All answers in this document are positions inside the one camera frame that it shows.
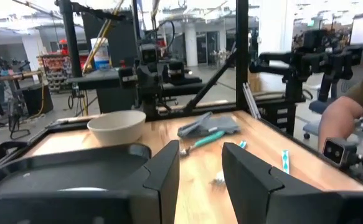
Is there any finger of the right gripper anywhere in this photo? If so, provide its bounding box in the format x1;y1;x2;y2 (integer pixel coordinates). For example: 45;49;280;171
153;72;165;103
137;68;151;102

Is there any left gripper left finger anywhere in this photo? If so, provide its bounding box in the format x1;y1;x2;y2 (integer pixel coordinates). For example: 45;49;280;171
0;139;181;224

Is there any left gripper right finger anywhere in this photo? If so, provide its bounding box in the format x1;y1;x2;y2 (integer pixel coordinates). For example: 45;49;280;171
221;142;363;224

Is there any knife with patterned handle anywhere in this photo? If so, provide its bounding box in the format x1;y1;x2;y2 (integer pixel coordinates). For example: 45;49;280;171
281;149;291;175

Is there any beige bowl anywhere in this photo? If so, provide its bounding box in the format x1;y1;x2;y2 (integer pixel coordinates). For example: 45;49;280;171
87;110;147;147

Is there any spoon with teal handle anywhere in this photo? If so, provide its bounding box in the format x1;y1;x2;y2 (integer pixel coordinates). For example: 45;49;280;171
179;130;226;157

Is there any grey napkin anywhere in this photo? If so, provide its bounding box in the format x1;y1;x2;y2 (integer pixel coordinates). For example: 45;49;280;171
177;111;241;139

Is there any white round plate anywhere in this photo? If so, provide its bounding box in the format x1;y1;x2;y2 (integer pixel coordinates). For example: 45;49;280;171
58;186;107;192

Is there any black plastic tray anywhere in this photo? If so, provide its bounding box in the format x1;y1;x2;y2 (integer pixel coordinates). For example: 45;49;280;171
0;123;153;200

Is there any white blue container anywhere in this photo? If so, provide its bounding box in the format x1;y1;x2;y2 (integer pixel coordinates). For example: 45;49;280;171
90;37;111;70

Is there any red parts bin rack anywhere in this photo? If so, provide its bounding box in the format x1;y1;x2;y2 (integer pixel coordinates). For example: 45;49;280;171
37;52;87;94

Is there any black drawer cabinet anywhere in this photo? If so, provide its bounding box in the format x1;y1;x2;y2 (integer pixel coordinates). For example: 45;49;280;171
257;102;297;136

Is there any grey aluminium bar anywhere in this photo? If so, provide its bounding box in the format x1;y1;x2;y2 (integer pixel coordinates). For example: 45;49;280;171
242;82;262;121

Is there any black bin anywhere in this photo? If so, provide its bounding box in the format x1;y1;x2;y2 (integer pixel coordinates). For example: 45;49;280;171
22;83;54;116

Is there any blue office chair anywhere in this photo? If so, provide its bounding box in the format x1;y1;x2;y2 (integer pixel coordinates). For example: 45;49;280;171
302;83;363;141

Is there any black metal table frame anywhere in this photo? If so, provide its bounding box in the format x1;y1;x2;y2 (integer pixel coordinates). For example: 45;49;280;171
0;0;363;192

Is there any small dark stereo camera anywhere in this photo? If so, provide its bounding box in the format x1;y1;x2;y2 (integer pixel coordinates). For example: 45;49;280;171
321;138;363;180

